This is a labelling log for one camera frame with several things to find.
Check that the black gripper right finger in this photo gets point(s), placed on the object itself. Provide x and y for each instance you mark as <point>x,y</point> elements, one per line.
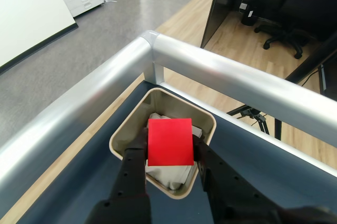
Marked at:
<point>231,197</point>

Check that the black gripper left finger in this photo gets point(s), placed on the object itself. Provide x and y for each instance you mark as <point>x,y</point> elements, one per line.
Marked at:
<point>129,181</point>

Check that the red cube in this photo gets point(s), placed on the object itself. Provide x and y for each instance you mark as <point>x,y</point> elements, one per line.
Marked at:
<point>171,142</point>

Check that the beige metal tin box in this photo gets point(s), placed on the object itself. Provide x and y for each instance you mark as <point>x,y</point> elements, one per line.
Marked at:
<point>158,97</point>

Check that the dark blue table mat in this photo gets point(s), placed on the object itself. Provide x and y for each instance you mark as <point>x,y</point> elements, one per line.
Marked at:
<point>237,150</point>

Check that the black folding stand legs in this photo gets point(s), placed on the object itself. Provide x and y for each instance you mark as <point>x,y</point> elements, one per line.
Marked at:
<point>252,113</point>

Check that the black desk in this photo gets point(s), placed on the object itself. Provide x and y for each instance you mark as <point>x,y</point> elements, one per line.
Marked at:
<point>316,58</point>

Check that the black office chair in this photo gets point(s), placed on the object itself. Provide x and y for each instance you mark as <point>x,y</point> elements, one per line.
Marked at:
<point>284,31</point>

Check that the black waste bin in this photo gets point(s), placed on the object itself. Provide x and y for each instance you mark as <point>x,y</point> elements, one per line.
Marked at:
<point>248,19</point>

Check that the black desk side panel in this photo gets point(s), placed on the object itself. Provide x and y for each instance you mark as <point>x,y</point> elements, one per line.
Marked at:
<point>216,10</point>

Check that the aluminium rail frame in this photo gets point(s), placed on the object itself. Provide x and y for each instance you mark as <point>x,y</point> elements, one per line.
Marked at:
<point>210,66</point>

